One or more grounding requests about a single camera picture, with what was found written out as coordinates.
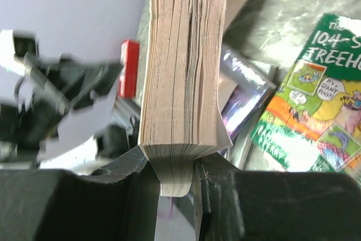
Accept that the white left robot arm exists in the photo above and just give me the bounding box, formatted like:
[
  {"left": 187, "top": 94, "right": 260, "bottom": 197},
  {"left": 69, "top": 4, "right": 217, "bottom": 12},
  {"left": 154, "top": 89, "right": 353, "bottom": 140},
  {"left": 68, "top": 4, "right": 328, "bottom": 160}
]
[{"left": 1, "top": 30, "right": 124, "bottom": 166}]

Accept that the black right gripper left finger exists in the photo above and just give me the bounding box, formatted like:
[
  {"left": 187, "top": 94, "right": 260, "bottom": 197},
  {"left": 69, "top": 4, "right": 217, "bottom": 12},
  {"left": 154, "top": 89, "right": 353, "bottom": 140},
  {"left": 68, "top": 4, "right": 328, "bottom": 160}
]
[{"left": 1, "top": 147, "right": 160, "bottom": 240}]

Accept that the dark purple book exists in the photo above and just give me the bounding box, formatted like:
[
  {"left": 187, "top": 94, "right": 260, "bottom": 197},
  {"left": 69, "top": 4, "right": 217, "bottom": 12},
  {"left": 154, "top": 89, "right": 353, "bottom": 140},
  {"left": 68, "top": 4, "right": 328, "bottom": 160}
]
[{"left": 220, "top": 44, "right": 276, "bottom": 139}]

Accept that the red box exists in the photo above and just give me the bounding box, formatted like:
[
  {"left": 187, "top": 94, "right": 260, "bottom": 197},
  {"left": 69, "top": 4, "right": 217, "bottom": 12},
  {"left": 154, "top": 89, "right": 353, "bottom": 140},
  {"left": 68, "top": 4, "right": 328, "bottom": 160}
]
[{"left": 118, "top": 40, "right": 140, "bottom": 99}]

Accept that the green 104-storey treehouse book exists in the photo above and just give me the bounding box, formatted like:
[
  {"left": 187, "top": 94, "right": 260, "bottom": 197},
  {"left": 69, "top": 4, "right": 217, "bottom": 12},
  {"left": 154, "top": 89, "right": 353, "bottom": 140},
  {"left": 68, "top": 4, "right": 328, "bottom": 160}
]
[{"left": 252, "top": 14, "right": 360, "bottom": 178}]

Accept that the light blue 143-storey treehouse book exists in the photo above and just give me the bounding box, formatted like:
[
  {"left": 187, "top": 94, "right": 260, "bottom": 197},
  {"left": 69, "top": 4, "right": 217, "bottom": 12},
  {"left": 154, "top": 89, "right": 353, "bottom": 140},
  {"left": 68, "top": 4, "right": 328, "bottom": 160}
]
[{"left": 138, "top": 0, "right": 232, "bottom": 197}]

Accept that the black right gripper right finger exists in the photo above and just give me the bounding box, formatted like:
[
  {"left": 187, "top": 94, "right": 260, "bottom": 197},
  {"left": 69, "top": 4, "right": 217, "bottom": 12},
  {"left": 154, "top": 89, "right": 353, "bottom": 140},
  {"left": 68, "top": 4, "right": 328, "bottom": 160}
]
[{"left": 192, "top": 154, "right": 360, "bottom": 240}]

